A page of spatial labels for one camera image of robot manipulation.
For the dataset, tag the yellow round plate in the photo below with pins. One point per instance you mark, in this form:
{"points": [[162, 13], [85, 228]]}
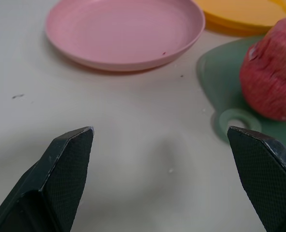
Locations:
{"points": [[244, 14]]}

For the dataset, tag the pink round plate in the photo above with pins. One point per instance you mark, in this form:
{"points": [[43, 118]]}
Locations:
{"points": [[123, 31]]}

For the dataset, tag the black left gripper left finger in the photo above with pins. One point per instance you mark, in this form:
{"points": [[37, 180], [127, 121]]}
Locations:
{"points": [[58, 178]]}

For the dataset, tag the red apple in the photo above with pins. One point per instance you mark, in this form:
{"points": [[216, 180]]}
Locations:
{"points": [[273, 72]]}

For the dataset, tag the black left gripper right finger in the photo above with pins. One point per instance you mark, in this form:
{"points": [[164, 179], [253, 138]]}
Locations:
{"points": [[261, 174]]}

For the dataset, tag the green cutting board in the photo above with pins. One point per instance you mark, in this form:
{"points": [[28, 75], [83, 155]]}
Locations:
{"points": [[222, 79]]}

